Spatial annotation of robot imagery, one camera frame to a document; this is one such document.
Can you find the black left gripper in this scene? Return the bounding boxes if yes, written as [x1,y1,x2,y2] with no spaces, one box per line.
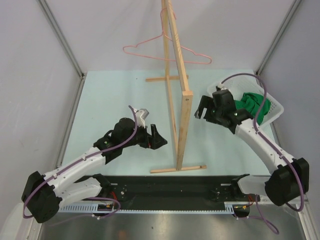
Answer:
[121,121,167,150]

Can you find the green t shirt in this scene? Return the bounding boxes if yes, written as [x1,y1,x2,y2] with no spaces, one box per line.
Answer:
[234,92,271,125]

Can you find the pink wire hanger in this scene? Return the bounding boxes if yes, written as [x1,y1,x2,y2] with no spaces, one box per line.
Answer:
[122,6,213,65]

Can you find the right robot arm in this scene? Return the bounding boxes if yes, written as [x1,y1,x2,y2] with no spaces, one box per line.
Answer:
[194,89,310,206]

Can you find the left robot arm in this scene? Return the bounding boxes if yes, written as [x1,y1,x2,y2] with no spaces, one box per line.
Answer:
[21,117,168,223]

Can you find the wooden clothes rack stand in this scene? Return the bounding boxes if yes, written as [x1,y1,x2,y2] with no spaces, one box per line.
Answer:
[150,0,207,174]

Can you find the white plastic basket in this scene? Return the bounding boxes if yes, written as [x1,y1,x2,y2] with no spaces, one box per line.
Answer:
[207,74,284,128]

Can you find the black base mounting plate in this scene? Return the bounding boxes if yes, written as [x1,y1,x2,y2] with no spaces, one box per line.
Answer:
[74,174,261,211]

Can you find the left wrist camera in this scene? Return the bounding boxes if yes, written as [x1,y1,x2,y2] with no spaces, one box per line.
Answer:
[133,108,150,128]

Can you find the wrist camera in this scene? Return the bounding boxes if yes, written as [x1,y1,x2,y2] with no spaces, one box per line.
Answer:
[133,108,150,128]
[215,84,229,92]

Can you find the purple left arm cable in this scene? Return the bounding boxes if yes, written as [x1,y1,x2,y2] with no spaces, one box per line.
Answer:
[22,105,140,227]

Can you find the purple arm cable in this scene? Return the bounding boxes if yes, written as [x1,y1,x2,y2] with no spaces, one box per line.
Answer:
[219,73,307,235]
[22,105,140,227]

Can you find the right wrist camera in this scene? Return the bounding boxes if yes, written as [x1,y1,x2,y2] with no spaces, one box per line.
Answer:
[215,84,229,92]

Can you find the right aluminium frame post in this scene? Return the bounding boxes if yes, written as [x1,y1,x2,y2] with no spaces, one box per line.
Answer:
[255,0,304,75]

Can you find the aluminium frame post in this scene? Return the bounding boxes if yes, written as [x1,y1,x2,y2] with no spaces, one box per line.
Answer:
[36,0,86,80]
[255,0,304,75]

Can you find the white slotted cable duct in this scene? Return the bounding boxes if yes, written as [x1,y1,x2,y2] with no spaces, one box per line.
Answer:
[58,200,249,215]

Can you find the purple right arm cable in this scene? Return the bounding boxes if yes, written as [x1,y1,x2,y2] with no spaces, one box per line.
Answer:
[219,73,307,235]

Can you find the left aluminium frame post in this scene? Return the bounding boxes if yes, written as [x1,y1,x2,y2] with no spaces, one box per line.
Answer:
[36,0,86,80]

